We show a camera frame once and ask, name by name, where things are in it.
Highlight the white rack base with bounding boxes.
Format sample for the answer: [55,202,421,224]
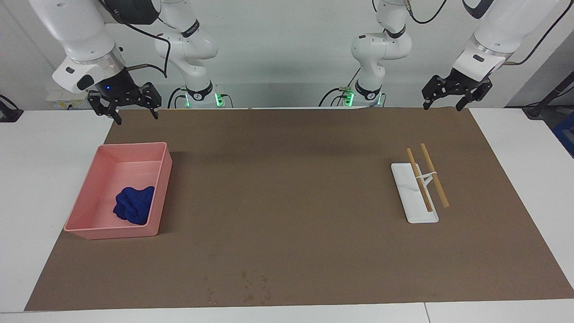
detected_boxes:
[391,162,439,224]

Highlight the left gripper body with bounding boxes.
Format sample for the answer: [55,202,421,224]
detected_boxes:
[446,68,493,93]

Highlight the spilled water drops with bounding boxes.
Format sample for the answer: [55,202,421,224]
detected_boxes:
[204,269,272,307]

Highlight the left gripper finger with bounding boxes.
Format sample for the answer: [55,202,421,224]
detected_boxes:
[422,75,454,111]
[455,83,493,112]

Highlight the black cable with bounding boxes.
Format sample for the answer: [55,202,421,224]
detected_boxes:
[167,87,188,109]
[503,6,574,67]
[100,0,174,79]
[318,67,362,107]
[405,0,449,25]

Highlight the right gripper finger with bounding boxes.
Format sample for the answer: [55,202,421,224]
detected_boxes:
[134,82,162,120]
[87,91,123,126]

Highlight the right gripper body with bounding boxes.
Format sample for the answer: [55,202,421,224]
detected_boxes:
[92,70,143,104]

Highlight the blue towel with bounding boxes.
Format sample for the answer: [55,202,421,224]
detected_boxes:
[113,186,156,226]

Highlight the pink plastic bin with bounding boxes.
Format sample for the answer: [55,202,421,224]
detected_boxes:
[64,142,173,240]

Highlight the wooden stick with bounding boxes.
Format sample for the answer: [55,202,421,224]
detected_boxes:
[406,148,434,213]
[420,143,450,209]

